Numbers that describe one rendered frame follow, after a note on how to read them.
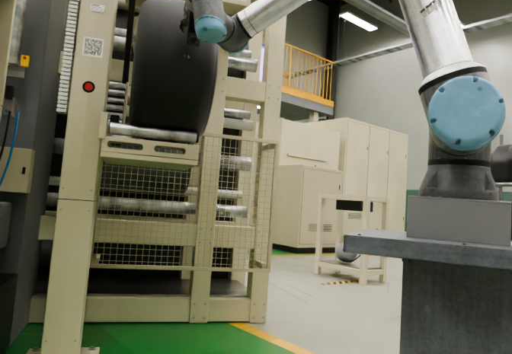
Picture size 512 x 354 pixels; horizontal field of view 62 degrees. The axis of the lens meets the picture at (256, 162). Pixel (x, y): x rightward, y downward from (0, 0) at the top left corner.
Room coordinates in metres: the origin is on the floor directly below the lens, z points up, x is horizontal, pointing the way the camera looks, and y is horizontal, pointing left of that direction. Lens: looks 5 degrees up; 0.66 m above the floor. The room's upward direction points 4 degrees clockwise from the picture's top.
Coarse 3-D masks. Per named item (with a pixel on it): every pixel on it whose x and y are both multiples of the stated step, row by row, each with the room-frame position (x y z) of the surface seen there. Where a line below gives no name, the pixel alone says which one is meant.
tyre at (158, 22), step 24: (168, 0) 1.61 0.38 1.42; (144, 24) 1.53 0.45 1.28; (168, 24) 1.53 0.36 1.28; (144, 48) 1.51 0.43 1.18; (168, 48) 1.52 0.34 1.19; (192, 48) 1.54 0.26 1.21; (216, 48) 1.60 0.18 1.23; (144, 72) 1.52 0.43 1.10; (168, 72) 1.53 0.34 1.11; (192, 72) 1.55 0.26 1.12; (216, 72) 1.61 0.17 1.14; (144, 96) 1.56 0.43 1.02; (168, 96) 1.57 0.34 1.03; (192, 96) 1.58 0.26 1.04; (144, 120) 1.63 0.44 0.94; (168, 120) 1.64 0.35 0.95; (192, 120) 1.65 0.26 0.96
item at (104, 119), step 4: (104, 112) 1.56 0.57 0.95; (100, 116) 1.55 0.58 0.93; (104, 116) 1.56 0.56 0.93; (108, 116) 1.60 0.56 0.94; (100, 120) 1.55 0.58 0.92; (104, 120) 1.56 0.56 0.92; (108, 120) 1.60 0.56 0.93; (100, 124) 1.55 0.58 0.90; (104, 124) 1.56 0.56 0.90; (108, 124) 1.59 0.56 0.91; (100, 128) 1.55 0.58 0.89; (104, 128) 1.56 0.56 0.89; (100, 132) 1.55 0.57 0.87; (104, 132) 1.56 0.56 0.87; (100, 136) 1.55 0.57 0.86; (104, 136) 1.56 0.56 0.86; (100, 140) 1.62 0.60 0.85
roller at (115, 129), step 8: (112, 128) 1.60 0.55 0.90; (120, 128) 1.61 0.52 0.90; (128, 128) 1.62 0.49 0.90; (136, 128) 1.63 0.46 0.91; (144, 128) 1.64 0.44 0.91; (152, 128) 1.65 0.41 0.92; (160, 128) 1.66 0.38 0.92; (136, 136) 1.64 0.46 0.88; (144, 136) 1.64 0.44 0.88; (152, 136) 1.65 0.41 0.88; (160, 136) 1.65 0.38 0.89; (168, 136) 1.66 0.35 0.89; (176, 136) 1.67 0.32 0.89; (184, 136) 1.67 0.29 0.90; (192, 136) 1.68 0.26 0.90
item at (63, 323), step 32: (96, 0) 1.64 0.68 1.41; (96, 32) 1.65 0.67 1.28; (96, 64) 1.65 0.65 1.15; (96, 96) 1.65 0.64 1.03; (96, 128) 1.66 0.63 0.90; (64, 160) 1.63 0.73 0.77; (96, 160) 1.66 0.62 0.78; (64, 192) 1.63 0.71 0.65; (96, 192) 1.72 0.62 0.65; (64, 224) 1.64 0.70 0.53; (64, 256) 1.64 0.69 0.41; (64, 288) 1.64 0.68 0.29; (64, 320) 1.65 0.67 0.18; (64, 352) 1.65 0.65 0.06
